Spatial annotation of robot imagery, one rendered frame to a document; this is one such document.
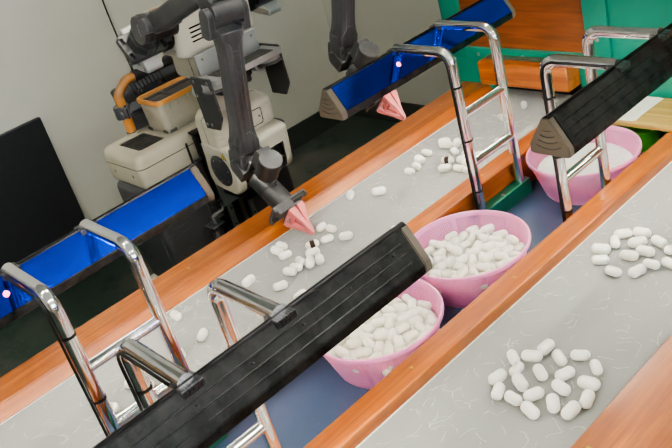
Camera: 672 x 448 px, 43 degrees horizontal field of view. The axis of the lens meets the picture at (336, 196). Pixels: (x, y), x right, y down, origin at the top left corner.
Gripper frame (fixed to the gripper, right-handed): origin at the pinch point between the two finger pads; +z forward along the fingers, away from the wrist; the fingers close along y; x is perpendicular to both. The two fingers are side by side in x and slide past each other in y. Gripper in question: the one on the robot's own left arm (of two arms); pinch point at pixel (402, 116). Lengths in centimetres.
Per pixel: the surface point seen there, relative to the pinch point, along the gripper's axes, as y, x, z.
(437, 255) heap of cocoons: -35, -16, 38
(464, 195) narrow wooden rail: -15.2, -13.1, 29.9
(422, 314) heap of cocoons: -52, -23, 46
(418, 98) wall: 138, 142, -59
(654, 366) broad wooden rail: -48, -55, 79
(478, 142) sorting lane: 12.5, 0.4, 17.5
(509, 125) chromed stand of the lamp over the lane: 1.2, -23.1, 25.1
